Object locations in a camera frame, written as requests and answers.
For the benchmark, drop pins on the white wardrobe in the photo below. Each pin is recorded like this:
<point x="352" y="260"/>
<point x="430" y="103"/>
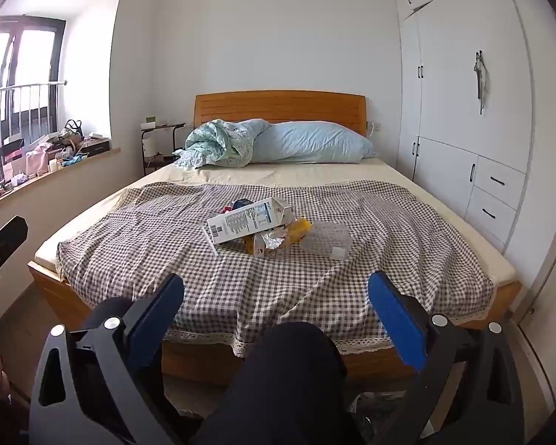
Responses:
<point x="449" y="125"/>

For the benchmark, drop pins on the clutter of boxes and cloths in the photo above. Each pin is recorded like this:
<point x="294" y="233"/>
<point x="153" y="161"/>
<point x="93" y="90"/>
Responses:
<point x="34" y="155"/>

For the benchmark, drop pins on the dark framed window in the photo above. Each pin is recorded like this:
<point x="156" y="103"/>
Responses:
<point x="58" y="55"/>

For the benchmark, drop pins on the yellow snack wrapper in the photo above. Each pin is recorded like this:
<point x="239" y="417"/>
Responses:
<point x="301" y="228"/>

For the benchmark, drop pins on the black metal side table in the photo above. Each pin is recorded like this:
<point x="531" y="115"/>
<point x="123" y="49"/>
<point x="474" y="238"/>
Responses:
<point x="167" y="125"/>

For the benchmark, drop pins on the small white box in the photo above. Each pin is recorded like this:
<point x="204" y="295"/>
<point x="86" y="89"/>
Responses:
<point x="148" y="124"/>

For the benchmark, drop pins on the dark flat box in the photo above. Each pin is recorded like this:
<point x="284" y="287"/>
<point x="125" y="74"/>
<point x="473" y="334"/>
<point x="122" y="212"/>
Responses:
<point x="96" y="147"/>

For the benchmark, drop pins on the metal window railing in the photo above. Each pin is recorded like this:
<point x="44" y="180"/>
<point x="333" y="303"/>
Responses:
<point x="41" y="85"/>

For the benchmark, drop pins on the silver foil wrapper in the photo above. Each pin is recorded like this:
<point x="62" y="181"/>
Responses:
<point x="273" y="241"/>

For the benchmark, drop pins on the wooden bed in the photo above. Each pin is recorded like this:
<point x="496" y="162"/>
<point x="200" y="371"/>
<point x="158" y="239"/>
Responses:
<point x="278" y="106"/>

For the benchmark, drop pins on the white cylindrical container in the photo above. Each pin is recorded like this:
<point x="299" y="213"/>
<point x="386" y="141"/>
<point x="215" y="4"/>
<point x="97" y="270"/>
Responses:
<point x="150" y="143"/>

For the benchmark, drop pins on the crumpled floral quilt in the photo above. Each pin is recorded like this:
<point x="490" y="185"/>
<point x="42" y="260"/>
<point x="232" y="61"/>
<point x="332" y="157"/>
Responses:
<point x="217" y="146"/>

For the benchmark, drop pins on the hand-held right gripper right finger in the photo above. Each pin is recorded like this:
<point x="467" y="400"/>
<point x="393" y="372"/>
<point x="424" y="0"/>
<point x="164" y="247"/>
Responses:
<point x="394" y="315"/>

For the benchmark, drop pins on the clear plastic container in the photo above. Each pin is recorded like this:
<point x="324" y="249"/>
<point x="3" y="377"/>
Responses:
<point x="329" y="238"/>

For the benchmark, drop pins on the brown checked blanket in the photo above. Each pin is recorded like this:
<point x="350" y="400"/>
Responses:
<point x="167" y="250"/>

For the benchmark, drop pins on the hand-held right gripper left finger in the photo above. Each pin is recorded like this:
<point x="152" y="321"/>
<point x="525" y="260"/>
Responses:
<point x="160" y="306"/>

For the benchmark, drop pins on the white milk carton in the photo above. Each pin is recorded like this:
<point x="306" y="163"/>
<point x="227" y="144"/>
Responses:
<point x="245" y="222"/>

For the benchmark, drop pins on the beige handbag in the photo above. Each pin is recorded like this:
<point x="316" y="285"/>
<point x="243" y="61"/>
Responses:
<point x="69" y="135"/>

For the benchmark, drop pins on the light blue pillow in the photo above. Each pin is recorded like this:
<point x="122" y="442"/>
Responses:
<point x="315" y="143"/>

